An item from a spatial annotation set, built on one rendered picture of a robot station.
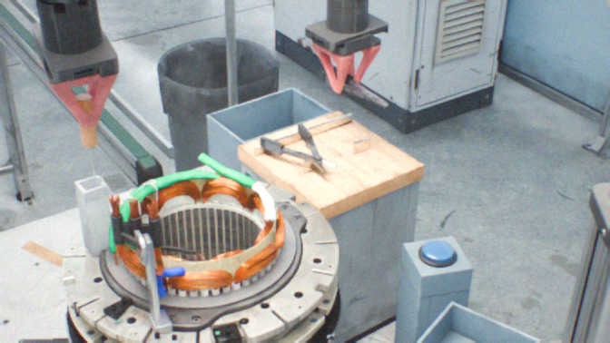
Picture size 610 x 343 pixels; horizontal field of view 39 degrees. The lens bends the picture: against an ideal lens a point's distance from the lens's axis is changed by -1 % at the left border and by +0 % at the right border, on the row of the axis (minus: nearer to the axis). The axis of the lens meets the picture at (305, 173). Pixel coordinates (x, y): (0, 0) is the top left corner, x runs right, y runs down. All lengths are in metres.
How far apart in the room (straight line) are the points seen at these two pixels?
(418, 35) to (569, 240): 0.94
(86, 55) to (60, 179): 2.40
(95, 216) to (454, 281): 0.45
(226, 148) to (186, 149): 1.40
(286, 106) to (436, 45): 1.95
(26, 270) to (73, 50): 0.74
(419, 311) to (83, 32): 0.55
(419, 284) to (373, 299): 0.24
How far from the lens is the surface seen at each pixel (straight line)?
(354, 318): 1.31
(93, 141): 0.95
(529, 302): 2.70
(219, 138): 1.33
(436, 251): 1.10
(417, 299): 1.11
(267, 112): 1.41
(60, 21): 0.85
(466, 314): 0.99
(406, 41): 3.29
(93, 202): 0.98
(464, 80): 3.55
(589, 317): 1.04
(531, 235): 2.97
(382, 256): 1.28
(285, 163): 1.22
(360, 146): 1.24
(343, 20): 1.16
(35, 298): 1.48
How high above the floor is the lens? 1.71
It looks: 32 degrees down
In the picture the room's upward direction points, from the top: 1 degrees clockwise
